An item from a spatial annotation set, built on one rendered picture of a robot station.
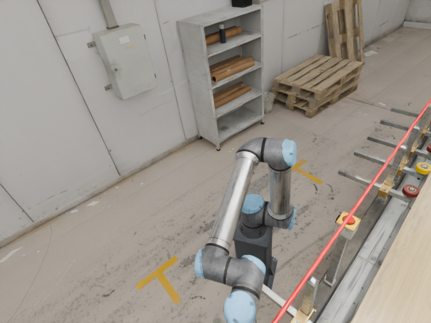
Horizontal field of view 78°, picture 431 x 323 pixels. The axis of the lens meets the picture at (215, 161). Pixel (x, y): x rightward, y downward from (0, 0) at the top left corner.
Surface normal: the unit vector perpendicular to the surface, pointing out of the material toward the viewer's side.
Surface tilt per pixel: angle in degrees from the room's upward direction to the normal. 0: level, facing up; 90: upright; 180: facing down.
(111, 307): 0
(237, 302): 5
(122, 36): 90
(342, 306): 0
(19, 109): 90
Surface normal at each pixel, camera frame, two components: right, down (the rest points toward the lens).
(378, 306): -0.12, -0.77
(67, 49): 0.63, 0.43
